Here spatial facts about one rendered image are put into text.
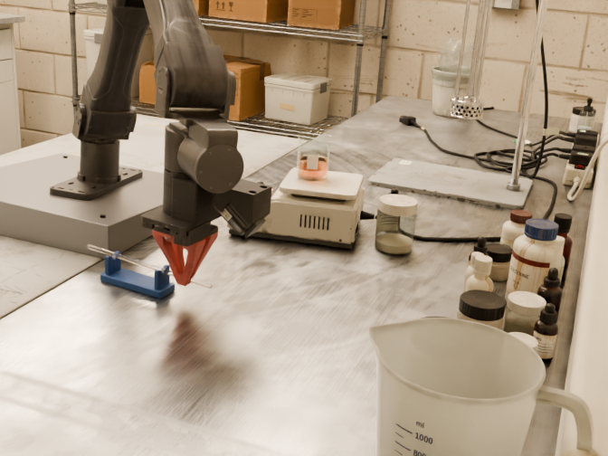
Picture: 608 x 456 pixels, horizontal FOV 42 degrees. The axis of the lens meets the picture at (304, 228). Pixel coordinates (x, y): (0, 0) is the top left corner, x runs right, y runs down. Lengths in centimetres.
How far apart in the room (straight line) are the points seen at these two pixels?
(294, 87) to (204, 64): 260
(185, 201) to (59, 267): 27
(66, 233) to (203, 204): 30
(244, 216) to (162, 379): 21
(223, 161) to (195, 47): 15
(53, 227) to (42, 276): 11
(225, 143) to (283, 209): 36
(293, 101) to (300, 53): 37
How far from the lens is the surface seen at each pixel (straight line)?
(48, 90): 463
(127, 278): 106
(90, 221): 115
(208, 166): 86
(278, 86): 355
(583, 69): 358
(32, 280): 110
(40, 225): 120
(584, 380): 73
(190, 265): 98
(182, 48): 93
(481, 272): 99
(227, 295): 104
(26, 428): 80
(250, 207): 90
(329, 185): 122
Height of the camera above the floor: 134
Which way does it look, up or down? 20 degrees down
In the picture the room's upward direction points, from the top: 4 degrees clockwise
